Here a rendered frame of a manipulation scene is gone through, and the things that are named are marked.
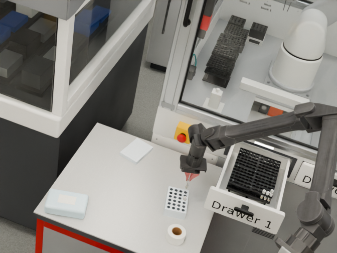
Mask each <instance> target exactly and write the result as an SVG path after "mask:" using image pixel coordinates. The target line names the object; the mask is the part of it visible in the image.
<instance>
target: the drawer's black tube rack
mask: <svg viewBox="0 0 337 253"><path fill-rule="evenodd" d="M241 149H242V150H241ZM240 152H241V153H240ZM248 152H249V153H248ZM251 153H252V154H251ZM247 154H248V155H247ZM254 154H255V155H254ZM257 155H258V156H257ZM262 157H263V158H262ZM265 158H266V159H265ZM268 159H269V160H268ZM272 160H273V161H272ZM271 163H272V164H271ZM274 164H275V165H274ZM280 164H281V161H278V160H275V159H272V158H269V157H267V156H264V155H261V154H258V153H255V152H253V151H250V150H247V149H244V148H240V150H239V153H238V156H237V159H236V162H235V165H234V167H233V170H232V173H231V176H230V179H232V180H235V181H237V182H240V183H243V184H246V185H248V186H251V187H254V188H257V189H259V190H262V191H263V190H266V192H267V191H269V192H270V191H271V189H273V190H274V188H275V184H276V180H277V176H278V172H279V168H280ZM226 189H228V192H230V190H231V191H234V192H237V193H239V194H242V195H245V196H246V198H248V197H250V198H253V199H256V200H258V201H261V202H264V205H266V203H267V204H270V201H271V200H270V201H267V199H268V198H267V199H266V200H264V197H265V196H263V198H262V199H261V198H260V196H261V195H260V194H257V193H255V192H252V191H249V190H246V189H244V188H241V187H238V186H236V185H233V184H230V183H228V185H227V187H226Z"/></svg>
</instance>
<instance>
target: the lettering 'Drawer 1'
mask: <svg viewBox="0 0 337 253"><path fill-rule="evenodd" d="M215 202H217V201H214V202H213V205H212V208H215V207H213V206H214V203H215ZM217 203H219V202H217ZM220 207H221V204H220V203H219V207H218V208H215V209H219V208H220ZM229 209H231V208H229ZM231 210H233V209H231ZM229 211H230V210H228V211H227V213H228V214H232V215H233V213H234V210H233V211H231V212H232V213H229ZM240 214H241V218H243V217H244V216H245V214H244V215H243V216H242V213H239V215H240ZM239 215H238V212H237V217H238V216H239ZM249 217H250V216H247V217H246V219H247V220H248V218H249ZM249 219H251V218H249ZM252 220H253V217H252ZM248 221H249V220H248ZM250 222H252V221H250ZM267 222H269V224H268V226H267V227H266V226H265V227H266V228H269V225H270V223H271V222H270V221H267ZM269 229H270V228H269Z"/></svg>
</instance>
